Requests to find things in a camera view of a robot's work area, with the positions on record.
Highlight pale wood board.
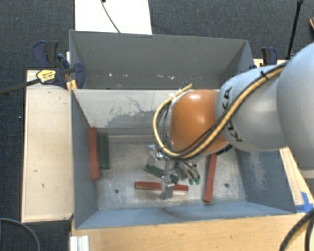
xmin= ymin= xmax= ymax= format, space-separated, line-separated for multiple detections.
xmin=21 ymin=70 xmax=74 ymax=223

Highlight dark green flat block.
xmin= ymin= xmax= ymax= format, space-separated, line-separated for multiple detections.
xmin=97 ymin=132 xmax=111 ymax=170
xmin=144 ymin=164 xmax=179 ymax=184

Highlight red-brown flat block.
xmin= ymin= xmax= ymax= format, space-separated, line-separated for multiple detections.
xmin=134 ymin=180 xmax=189 ymax=195
xmin=203 ymin=153 xmax=218 ymax=204
xmin=88 ymin=127 xmax=100 ymax=180

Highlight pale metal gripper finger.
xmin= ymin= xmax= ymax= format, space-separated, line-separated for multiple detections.
xmin=147 ymin=144 xmax=159 ymax=167
xmin=159 ymin=175 xmax=175 ymax=200

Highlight grey metal bin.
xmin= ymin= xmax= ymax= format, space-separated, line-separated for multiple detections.
xmin=68 ymin=29 xmax=297 ymax=230

